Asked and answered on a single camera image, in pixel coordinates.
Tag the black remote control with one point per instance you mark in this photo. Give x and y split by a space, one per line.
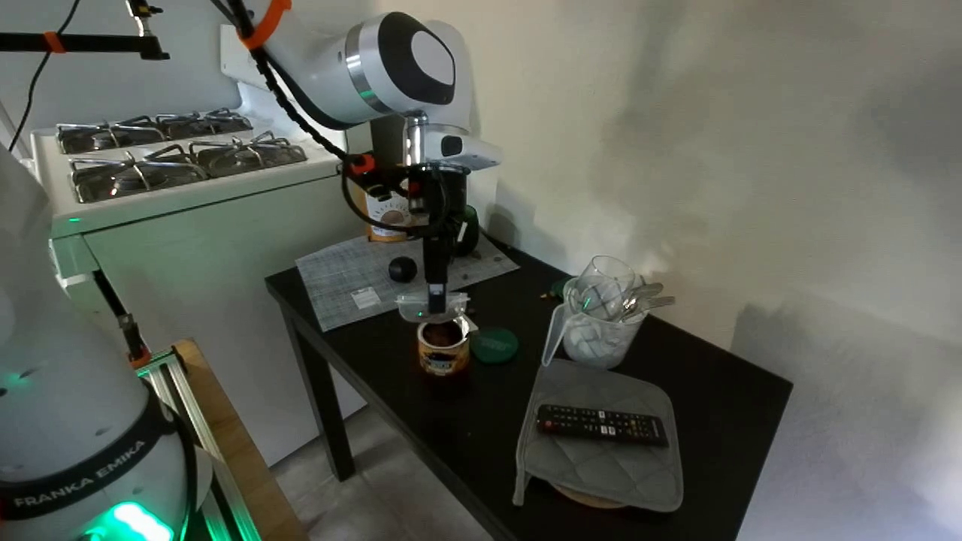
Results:
602 425

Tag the round dark green lid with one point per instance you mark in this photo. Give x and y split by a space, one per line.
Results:
495 347

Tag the black table leg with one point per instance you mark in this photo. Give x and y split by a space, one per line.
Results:
326 401

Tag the dark green mug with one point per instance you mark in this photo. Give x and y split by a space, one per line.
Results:
467 233

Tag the wooden robot stand with rail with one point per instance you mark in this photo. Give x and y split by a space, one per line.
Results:
236 452

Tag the grey quilted pot holder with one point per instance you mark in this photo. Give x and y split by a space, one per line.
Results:
602 468

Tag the black camera tripod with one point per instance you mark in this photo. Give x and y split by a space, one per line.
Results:
90 42

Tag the white label tag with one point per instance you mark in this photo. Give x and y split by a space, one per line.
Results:
364 300

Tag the small black rounded block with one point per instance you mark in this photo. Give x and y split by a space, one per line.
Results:
404 268

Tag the white cabinet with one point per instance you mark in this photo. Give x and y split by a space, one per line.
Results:
201 261

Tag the orange and white snack pouch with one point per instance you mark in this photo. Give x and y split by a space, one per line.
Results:
387 214

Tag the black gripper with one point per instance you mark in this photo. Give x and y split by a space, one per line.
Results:
436 207

